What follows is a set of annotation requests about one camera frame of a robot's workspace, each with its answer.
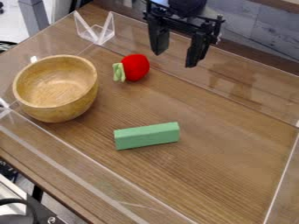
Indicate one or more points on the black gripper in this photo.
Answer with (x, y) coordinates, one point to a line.
(187, 14)

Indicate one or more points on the green rectangular block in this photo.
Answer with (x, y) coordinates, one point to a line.
(161, 133)

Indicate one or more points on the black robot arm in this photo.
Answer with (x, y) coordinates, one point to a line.
(187, 17)

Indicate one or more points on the brown wooden bowl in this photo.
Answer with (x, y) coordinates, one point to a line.
(56, 88)

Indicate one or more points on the red plush strawberry toy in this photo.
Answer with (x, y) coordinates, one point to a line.
(132, 68)

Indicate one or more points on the black device under table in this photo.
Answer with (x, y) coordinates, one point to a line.
(32, 217)

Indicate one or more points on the clear acrylic corner bracket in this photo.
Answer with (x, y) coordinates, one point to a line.
(96, 34)

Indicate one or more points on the grey post in background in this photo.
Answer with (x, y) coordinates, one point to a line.
(33, 15)

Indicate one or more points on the clear acrylic tray wall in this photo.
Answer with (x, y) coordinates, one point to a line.
(80, 183)

